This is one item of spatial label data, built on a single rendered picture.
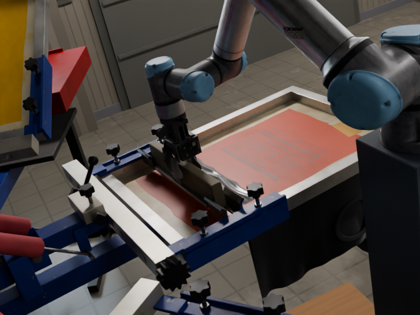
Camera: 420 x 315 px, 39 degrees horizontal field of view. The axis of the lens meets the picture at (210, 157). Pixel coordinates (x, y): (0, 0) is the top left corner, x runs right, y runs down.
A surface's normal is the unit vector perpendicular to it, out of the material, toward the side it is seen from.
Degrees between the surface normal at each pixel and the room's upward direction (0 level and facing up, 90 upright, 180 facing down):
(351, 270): 0
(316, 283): 0
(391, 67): 41
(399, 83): 66
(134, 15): 90
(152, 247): 0
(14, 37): 32
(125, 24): 90
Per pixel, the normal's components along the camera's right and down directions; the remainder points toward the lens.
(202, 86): 0.69, 0.20
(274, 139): -0.21, -0.87
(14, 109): -0.17, -0.49
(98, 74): 0.43, 0.33
